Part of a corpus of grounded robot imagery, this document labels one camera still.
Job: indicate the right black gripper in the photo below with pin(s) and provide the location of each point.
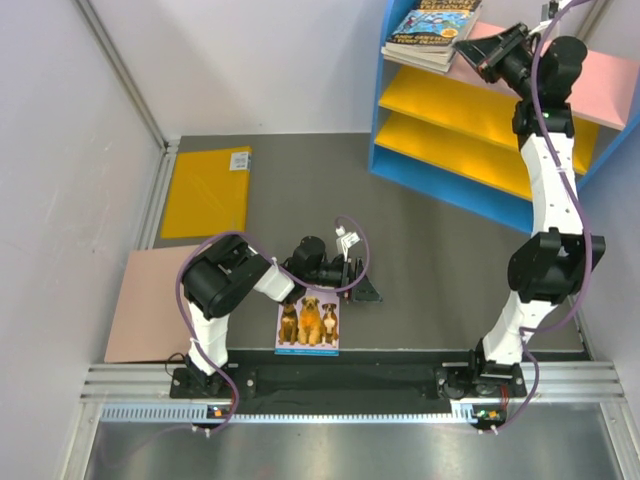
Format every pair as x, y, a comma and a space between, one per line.
483, 52

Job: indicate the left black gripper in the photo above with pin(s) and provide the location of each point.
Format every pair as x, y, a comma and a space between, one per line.
364, 291

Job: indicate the dark blue hardcover book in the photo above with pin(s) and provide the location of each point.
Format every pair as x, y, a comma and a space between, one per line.
439, 63

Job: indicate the purple dog book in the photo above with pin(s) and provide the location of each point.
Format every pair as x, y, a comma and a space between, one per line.
309, 327

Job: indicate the black paperback book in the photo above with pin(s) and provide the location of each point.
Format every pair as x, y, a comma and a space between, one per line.
434, 26

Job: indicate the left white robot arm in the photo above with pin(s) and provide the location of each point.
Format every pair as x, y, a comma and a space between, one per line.
308, 287

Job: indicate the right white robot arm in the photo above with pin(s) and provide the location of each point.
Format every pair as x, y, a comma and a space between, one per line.
559, 256

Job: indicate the colourful wooden bookshelf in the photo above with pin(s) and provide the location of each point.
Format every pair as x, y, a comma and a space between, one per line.
449, 136

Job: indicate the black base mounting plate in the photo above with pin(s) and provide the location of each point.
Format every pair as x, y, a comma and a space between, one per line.
262, 377

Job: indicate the yellow file folder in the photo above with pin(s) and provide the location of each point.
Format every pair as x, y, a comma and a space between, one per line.
208, 193

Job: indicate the pink file folder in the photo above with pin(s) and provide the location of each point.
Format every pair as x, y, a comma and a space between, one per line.
147, 325

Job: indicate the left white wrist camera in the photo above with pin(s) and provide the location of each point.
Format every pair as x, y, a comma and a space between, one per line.
345, 240

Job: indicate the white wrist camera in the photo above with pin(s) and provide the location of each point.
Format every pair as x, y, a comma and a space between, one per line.
345, 240
549, 10

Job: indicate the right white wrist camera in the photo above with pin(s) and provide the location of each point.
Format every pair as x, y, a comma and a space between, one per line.
549, 10

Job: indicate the aluminium frame rail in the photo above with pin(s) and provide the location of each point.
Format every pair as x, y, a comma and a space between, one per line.
142, 393

